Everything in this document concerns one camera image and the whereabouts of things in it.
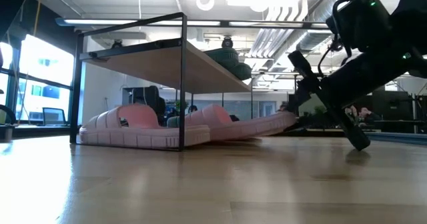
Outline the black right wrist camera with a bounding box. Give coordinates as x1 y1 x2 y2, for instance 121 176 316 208
326 0 392 53

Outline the pink rubber slide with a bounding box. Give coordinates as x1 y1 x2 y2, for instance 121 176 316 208
184 103 298 141
79 103 211 149

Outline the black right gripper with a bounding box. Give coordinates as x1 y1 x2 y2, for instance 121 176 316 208
287 47 427 151

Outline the white ring ceiling lamp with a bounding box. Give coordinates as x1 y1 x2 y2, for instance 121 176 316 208
195 0 216 12

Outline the wooden shelf with black frame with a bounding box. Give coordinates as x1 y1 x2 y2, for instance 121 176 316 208
69 12 253 153

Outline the silver ventilation duct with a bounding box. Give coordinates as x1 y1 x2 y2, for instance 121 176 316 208
295 0 338 53

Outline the long linear ceiling light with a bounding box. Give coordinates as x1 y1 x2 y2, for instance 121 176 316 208
55 17 334 31

